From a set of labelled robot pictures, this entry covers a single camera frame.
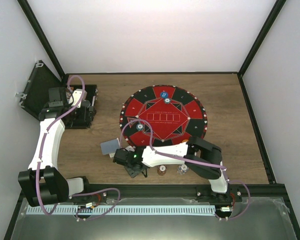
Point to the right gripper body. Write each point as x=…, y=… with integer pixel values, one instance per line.
x=132, y=172

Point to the orange black chip stack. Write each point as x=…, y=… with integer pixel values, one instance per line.
x=161, y=170

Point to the green blue chip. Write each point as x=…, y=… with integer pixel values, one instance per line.
x=167, y=100
x=139, y=127

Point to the green blue chip top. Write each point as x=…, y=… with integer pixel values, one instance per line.
x=167, y=100

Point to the blue small blind button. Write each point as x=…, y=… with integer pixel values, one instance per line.
x=164, y=95

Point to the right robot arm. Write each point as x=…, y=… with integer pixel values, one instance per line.
x=200, y=156

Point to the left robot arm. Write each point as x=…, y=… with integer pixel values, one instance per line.
x=73, y=108

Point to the white playing card box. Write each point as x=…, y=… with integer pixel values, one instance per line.
x=111, y=155

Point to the black poker case lid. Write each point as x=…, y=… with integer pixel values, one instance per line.
x=36, y=92

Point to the black poker case tray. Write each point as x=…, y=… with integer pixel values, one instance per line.
x=83, y=116

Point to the blue backed card deck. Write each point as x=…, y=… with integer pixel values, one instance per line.
x=110, y=146

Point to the round red black poker mat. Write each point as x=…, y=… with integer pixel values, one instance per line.
x=164, y=124

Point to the black aluminium front rail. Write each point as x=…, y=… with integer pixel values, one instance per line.
x=201, y=192

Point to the light blue slotted cable duct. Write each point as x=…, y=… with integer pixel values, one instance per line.
x=138, y=210

